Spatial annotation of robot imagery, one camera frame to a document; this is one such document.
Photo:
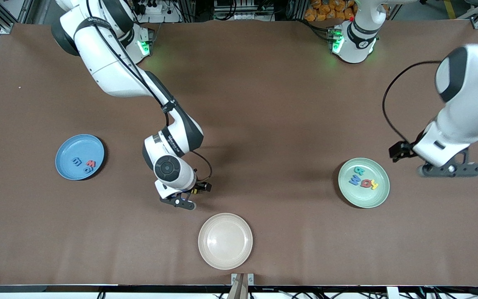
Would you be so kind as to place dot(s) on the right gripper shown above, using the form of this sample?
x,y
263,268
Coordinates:
x,y
198,189

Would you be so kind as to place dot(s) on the large white power strip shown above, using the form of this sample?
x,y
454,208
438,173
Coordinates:
x,y
162,17

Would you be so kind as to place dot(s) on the pale green round plate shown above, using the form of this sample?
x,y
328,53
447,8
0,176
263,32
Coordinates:
x,y
376,197

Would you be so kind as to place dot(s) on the beige round plate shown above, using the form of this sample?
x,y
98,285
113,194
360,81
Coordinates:
x,y
225,241

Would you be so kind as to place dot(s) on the brown table cover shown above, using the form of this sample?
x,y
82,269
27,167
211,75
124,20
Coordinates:
x,y
388,249

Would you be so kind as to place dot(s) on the teal foam capital letter R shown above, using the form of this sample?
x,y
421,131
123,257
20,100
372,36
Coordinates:
x,y
358,170

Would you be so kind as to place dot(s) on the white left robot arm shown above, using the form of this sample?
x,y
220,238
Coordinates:
x,y
471,104

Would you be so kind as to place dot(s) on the yellow foam capital letter H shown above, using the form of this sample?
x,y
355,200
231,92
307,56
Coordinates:
x,y
374,185

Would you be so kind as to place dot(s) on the blue foam capital letter M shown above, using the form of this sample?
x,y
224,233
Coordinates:
x,y
354,181

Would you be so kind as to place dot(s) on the blue foam small letter g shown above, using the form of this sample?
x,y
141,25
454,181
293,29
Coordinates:
x,y
87,169

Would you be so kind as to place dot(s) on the red foam capital letter Q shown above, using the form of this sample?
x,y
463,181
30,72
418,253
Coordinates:
x,y
362,183

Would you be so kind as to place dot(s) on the red foam small letter w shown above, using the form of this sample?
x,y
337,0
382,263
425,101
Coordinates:
x,y
91,163

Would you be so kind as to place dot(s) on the blue foam small letter m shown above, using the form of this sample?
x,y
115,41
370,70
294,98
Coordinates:
x,y
76,160

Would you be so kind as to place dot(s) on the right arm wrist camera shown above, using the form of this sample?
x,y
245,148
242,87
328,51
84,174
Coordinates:
x,y
179,202

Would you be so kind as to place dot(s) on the blue round plate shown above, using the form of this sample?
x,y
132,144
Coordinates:
x,y
69,145

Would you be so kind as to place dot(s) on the small white power strip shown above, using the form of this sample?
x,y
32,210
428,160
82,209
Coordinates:
x,y
232,16

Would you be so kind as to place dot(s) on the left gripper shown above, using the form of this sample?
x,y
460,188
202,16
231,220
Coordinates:
x,y
406,149

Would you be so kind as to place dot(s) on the beige camera pole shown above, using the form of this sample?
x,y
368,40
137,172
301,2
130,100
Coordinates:
x,y
239,290

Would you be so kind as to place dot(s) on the metal bracket on table edge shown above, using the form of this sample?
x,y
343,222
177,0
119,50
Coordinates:
x,y
250,279

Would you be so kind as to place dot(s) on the pile of orange fruit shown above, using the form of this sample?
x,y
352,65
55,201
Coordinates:
x,y
326,10

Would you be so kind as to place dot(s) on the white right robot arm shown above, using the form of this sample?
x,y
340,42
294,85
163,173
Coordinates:
x,y
102,62

